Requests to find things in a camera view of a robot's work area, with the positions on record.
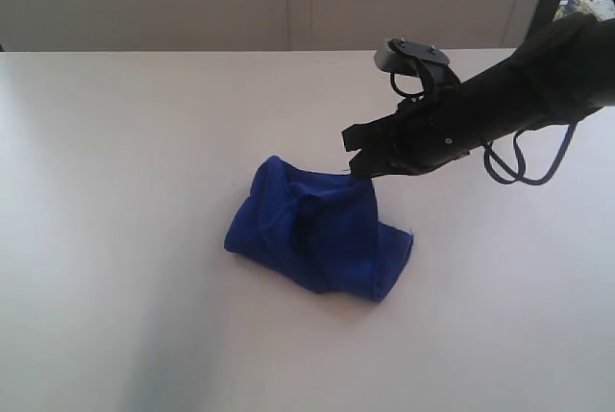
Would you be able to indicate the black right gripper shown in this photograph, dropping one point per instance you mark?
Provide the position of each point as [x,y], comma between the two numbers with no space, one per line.
[424,133]

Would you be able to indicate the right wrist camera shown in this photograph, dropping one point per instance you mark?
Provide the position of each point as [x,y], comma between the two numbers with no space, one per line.
[400,56]

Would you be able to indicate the blue microfibre towel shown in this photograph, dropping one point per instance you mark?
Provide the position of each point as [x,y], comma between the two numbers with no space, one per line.
[322,231]

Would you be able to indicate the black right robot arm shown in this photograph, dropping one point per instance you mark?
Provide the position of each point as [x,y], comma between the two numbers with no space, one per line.
[559,76]

